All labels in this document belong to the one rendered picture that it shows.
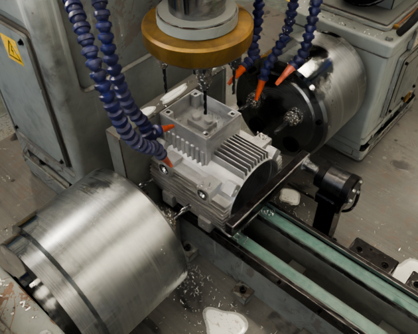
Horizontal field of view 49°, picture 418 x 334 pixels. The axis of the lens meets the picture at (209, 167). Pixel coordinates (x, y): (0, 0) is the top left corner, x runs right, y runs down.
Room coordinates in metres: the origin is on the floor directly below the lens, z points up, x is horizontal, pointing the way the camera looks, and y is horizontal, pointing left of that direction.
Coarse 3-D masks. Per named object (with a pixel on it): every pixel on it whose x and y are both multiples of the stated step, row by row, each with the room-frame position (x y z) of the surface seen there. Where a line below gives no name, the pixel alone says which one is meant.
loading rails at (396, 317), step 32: (192, 224) 0.60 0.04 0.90; (256, 224) 0.61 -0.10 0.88; (288, 224) 0.58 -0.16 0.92; (192, 256) 0.58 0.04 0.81; (224, 256) 0.54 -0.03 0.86; (256, 256) 0.50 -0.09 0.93; (288, 256) 0.55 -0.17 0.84; (320, 256) 0.51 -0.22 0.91; (352, 256) 0.50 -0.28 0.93; (256, 288) 0.48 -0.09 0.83; (288, 288) 0.44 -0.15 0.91; (320, 288) 0.43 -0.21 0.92; (352, 288) 0.45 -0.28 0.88; (384, 288) 0.43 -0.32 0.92; (288, 320) 0.43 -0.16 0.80; (320, 320) 0.39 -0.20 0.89; (352, 320) 0.37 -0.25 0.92; (384, 320) 0.40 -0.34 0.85; (416, 320) 0.37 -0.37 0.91
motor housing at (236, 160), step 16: (224, 144) 0.64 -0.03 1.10; (240, 144) 0.63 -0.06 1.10; (256, 144) 0.63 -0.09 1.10; (192, 160) 0.62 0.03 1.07; (224, 160) 0.59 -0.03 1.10; (240, 160) 0.59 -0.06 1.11; (256, 160) 0.59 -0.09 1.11; (272, 160) 0.64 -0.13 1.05; (160, 176) 0.63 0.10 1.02; (176, 176) 0.61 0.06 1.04; (192, 176) 0.59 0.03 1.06; (224, 176) 0.57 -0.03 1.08; (240, 176) 0.56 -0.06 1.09; (256, 176) 0.66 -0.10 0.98; (272, 176) 0.65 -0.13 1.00; (176, 192) 0.60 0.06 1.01; (192, 192) 0.58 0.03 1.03; (240, 192) 0.65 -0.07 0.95; (256, 192) 0.64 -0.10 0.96; (192, 208) 0.57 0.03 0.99; (208, 208) 0.54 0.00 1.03; (224, 208) 0.53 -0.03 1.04; (224, 224) 0.52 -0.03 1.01
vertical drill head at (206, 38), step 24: (168, 0) 0.66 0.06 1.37; (192, 0) 0.63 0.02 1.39; (216, 0) 0.64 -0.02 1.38; (144, 24) 0.67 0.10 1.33; (168, 24) 0.63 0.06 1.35; (192, 24) 0.63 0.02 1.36; (216, 24) 0.63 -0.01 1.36; (240, 24) 0.66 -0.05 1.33; (168, 48) 0.60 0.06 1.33; (192, 48) 0.59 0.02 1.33; (216, 48) 0.60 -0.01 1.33; (240, 48) 0.62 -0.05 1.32
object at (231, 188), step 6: (162, 138) 0.67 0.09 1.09; (168, 144) 0.66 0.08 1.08; (270, 150) 0.63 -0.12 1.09; (276, 150) 0.63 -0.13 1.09; (270, 156) 0.62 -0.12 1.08; (276, 156) 0.63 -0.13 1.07; (228, 180) 0.55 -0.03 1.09; (228, 186) 0.54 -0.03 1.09; (234, 186) 0.54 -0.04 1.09; (240, 186) 0.55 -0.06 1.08; (228, 192) 0.53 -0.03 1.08; (234, 192) 0.54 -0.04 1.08
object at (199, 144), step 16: (192, 96) 0.73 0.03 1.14; (208, 96) 0.73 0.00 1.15; (160, 112) 0.68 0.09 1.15; (176, 112) 0.71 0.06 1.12; (192, 112) 0.72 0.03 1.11; (208, 112) 0.72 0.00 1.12; (224, 112) 0.70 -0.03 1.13; (176, 128) 0.65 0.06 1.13; (192, 128) 0.67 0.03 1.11; (208, 128) 0.66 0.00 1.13; (224, 128) 0.64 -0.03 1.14; (240, 128) 0.67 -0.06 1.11; (176, 144) 0.65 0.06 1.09; (192, 144) 0.62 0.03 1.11; (208, 144) 0.61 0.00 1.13; (208, 160) 0.61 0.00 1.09
